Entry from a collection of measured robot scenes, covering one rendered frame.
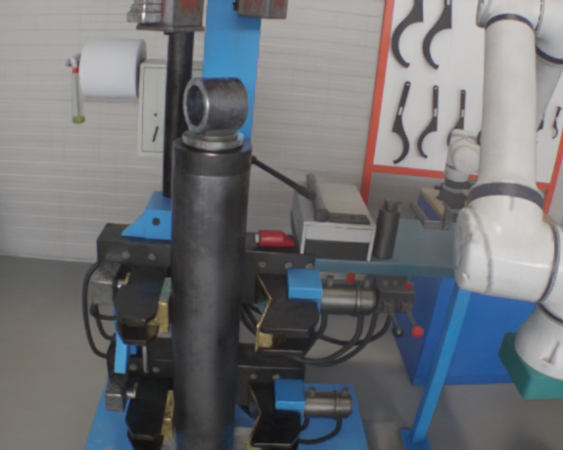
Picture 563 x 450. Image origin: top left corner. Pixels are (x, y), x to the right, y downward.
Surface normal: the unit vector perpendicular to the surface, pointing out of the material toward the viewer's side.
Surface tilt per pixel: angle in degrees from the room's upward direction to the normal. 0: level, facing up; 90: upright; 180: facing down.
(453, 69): 90
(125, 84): 109
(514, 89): 49
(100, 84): 116
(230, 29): 90
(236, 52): 90
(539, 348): 68
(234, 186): 90
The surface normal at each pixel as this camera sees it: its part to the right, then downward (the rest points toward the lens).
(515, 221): -0.09, -0.32
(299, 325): 0.09, -0.91
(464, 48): 0.05, 0.40
